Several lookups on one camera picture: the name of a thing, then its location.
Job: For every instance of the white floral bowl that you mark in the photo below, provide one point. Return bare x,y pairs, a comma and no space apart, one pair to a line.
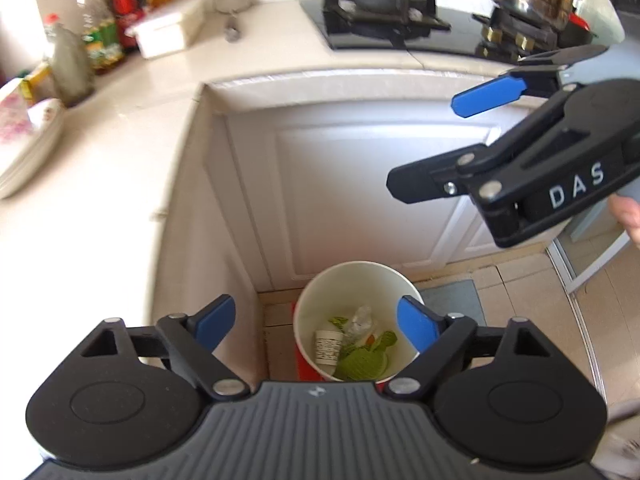
12,127
10,92

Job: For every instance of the white and red trash bin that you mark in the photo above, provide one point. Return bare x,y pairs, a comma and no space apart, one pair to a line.
350,280

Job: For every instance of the green label oil bottle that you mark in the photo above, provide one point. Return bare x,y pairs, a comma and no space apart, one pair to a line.
100,35

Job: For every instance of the curly green cabbage piece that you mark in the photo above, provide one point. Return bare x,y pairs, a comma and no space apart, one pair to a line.
386,340
362,362

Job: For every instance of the white cabinet front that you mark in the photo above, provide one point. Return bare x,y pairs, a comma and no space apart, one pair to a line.
325,185
200,260

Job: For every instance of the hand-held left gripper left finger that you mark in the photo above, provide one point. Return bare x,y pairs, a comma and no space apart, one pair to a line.
215,322

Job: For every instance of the red object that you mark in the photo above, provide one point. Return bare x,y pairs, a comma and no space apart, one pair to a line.
581,21

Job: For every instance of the grey floor mat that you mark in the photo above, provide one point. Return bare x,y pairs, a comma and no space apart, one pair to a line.
455,300

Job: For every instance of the light grey clothing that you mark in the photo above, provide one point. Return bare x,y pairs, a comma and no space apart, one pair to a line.
622,440

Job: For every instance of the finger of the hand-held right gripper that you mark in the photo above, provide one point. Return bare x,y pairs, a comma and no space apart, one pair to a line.
425,180
487,95

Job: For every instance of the black gas stove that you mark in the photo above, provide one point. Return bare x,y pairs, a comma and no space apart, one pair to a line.
350,35

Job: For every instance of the clear glass bottle red cap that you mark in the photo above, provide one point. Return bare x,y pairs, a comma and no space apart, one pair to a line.
72,70

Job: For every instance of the glass sliding door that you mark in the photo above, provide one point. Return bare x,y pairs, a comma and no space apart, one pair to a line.
590,260

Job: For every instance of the white paper cup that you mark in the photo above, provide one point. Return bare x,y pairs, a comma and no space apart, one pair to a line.
327,347

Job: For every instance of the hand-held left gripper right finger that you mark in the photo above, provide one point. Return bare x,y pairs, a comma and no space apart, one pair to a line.
417,322

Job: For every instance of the clear plastic wrap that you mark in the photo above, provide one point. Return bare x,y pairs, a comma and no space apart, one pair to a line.
360,320

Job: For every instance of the white plastic lidded box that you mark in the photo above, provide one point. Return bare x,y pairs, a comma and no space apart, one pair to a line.
165,30

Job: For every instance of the person's right hand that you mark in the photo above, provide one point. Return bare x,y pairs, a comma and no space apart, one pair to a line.
629,215

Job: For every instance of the pale green cabbage leaf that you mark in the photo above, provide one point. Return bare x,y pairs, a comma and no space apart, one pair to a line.
337,321

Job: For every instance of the metal skimmer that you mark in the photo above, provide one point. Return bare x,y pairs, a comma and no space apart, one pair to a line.
237,2

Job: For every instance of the white floral plate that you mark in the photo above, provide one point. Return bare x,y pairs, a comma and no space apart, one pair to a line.
47,120
20,187
35,165

